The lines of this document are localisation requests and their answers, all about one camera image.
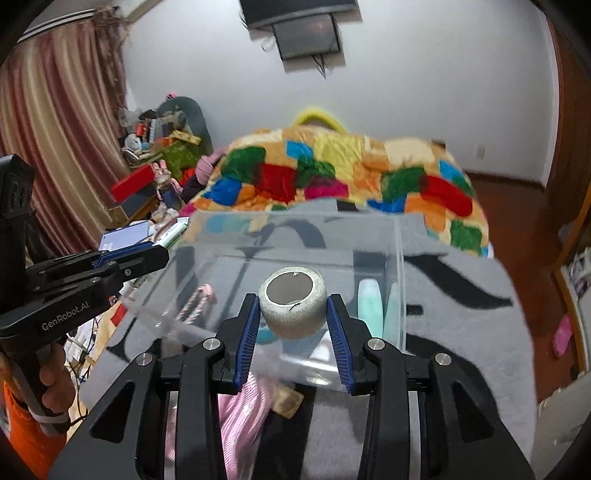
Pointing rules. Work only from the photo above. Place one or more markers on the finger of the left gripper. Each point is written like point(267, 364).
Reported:
point(152, 260)
point(121, 254)

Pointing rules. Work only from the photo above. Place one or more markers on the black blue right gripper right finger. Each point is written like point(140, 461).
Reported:
point(461, 433)

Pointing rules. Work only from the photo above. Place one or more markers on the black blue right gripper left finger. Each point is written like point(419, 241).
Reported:
point(123, 436)

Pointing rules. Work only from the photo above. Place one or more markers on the white bandage tape roll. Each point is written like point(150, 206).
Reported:
point(293, 301)

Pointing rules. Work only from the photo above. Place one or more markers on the tan rectangular soap block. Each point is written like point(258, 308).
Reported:
point(286, 401)

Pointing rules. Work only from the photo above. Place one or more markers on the orange sleeve forearm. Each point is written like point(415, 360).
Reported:
point(37, 450)

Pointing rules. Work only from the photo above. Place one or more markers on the person's left hand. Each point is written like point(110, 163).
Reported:
point(60, 393)

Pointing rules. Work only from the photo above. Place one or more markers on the blue folder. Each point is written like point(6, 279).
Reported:
point(133, 234)

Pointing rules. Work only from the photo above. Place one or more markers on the red rectangular box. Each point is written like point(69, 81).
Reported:
point(132, 183)

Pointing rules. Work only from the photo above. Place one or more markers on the pink bunny toy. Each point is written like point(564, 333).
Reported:
point(167, 188)

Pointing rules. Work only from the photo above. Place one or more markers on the cluttered side table pile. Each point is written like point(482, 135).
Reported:
point(175, 132)

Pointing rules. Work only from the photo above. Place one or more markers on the grey black patterned blanket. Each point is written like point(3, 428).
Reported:
point(454, 301)

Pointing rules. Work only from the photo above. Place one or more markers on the teal tape roll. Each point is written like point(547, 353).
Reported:
point(265, 336)

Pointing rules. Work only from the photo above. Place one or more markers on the pink slipper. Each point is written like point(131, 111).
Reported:
point(562, 337)

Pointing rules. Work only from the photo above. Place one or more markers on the clear plastic storage box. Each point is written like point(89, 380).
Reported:
point(293, 261)

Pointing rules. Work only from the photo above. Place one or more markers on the colourful patchwork quilt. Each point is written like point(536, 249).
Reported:
point(279, 169)

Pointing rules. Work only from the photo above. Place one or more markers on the mint green bottle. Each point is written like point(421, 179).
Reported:
point(369, 306)

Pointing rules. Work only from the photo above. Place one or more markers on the striped red curtain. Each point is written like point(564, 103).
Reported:
point(61, 92)

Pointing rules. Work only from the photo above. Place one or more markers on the yellow curved pillow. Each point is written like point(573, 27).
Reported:
point(316, 119)

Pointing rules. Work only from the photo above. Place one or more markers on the black wall television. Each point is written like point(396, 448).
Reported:
point(259, 13)

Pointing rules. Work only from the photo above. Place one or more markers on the small black wall monitor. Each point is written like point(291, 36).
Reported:
point(307, 36)

